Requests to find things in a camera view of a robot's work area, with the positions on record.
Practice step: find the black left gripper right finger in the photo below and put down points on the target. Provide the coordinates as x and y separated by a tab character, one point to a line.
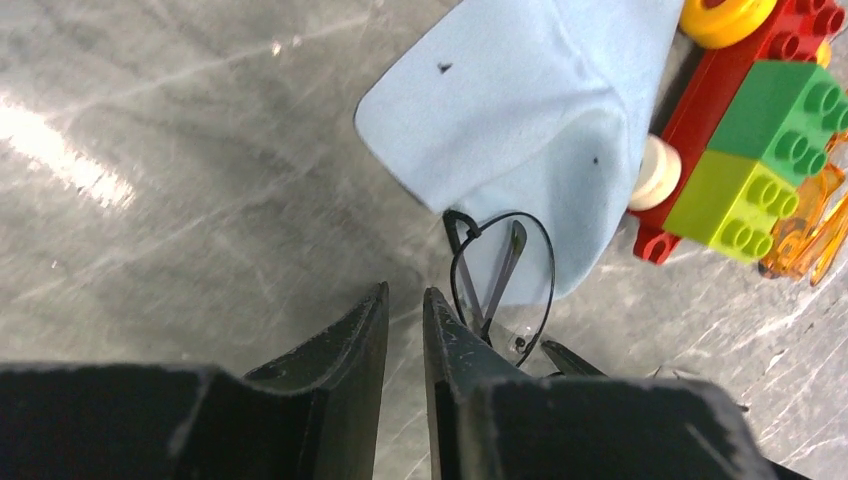
489	420

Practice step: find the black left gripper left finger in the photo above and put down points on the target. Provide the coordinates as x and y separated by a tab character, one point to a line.
311	413

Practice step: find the thin black framed glasses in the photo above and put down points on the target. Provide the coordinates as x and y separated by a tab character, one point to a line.
503	279

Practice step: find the light blue cleaning cloth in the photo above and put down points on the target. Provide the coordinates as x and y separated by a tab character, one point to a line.
542	107

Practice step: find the colourful toy brick car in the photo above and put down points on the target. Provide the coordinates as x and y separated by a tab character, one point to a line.
751	126

